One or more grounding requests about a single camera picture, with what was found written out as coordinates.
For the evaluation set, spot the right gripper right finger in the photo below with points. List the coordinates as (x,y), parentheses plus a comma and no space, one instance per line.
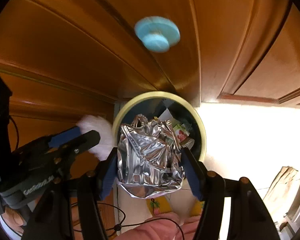
(208,187)

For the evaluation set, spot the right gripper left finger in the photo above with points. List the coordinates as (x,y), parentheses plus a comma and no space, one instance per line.
(95,186)

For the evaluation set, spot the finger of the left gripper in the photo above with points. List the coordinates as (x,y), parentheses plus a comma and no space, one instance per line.
(47,142)
(67,151)

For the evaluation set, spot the clear plastic bag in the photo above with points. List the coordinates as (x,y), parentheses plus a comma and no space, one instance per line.
(101,131)

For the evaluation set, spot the green pink snack wrapper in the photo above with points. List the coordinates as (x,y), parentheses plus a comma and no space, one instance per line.
(181,132)

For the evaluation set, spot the silver foil bag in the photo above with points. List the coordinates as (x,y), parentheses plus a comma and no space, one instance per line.
(149,158)

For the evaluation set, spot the small white box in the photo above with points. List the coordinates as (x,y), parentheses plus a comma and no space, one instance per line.
(166,115)

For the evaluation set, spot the round trash bin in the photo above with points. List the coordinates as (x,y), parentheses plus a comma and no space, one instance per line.
(164,106)

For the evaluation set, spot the person left hand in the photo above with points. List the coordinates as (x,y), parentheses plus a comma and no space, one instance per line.
(13,218)

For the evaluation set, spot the yellow slipper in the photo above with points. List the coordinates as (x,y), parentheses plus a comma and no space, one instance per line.
(159,205)

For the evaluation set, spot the wooden cabinet door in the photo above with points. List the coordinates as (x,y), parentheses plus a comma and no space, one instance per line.
(91,46)

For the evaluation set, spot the blue cabinet knob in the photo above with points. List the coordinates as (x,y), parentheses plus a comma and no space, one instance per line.
(158,34)

